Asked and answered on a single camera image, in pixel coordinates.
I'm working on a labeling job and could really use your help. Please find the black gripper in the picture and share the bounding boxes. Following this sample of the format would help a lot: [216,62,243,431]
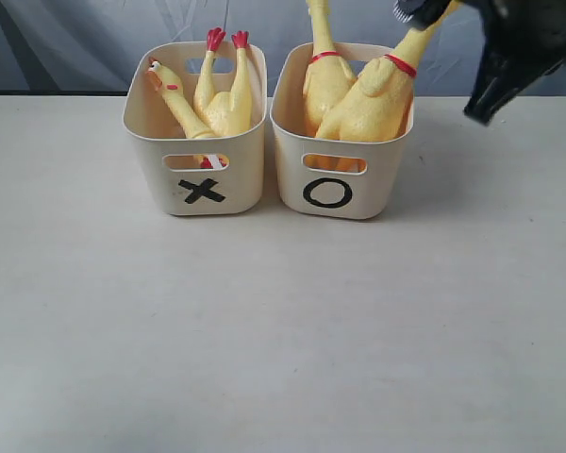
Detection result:
[393,0,566,127]

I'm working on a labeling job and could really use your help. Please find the rubber chicken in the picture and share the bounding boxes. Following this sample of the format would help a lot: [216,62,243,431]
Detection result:
[301,0,359,171]
[315,1,460,143]

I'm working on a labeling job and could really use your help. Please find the broken rubber chicken body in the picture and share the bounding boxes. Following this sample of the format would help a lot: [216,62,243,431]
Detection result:
[191,27,258,170]

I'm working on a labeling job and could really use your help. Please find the broken rubber chicken head neck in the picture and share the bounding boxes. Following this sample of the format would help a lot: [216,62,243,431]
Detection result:
[145,57,216,140]

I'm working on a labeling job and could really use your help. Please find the cream bin marked O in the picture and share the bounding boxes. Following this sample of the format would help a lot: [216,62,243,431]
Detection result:
[270,42,413,220]

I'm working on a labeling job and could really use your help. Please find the cream bin marked X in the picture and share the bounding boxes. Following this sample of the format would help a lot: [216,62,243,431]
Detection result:
[123,42,268,216]

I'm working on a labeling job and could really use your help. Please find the white backdrop curtain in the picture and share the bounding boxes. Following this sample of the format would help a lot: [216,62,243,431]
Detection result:
[0,0,566,96]

